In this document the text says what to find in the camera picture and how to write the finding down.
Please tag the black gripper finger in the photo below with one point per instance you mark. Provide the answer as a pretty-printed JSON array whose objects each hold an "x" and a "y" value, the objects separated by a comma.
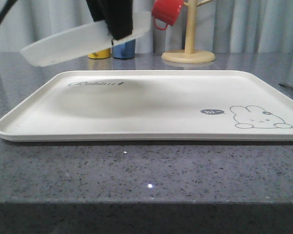
[{"x": 116, "y": 13}]

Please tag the white round plate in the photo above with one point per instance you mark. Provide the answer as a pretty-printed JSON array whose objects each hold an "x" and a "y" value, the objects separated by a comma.
[{"x": 81, "y": 41}]

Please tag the silver fork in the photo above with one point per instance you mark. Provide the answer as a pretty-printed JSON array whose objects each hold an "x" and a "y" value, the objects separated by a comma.
[{"x": 286, "y": 86}]

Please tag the blue mug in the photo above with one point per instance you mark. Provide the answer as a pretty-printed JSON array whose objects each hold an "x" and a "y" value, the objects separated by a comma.
[{"x": 125, "y": 50}]

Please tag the yellow mug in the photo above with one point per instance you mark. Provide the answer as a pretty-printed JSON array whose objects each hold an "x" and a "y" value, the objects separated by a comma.
[{"x": 103, "y": 54}]

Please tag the red mug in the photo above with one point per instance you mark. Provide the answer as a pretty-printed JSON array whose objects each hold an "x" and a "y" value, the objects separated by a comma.
[{"x": 166, "y": 11}]

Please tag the wooden mug tree stand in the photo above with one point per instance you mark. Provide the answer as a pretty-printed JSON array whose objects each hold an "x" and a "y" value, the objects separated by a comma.
[{"x": 189, "y": 54}]

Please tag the cream rabbit serving tray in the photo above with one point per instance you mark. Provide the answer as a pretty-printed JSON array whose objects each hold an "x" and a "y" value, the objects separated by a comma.
[{"x": 151, "y": 105}]

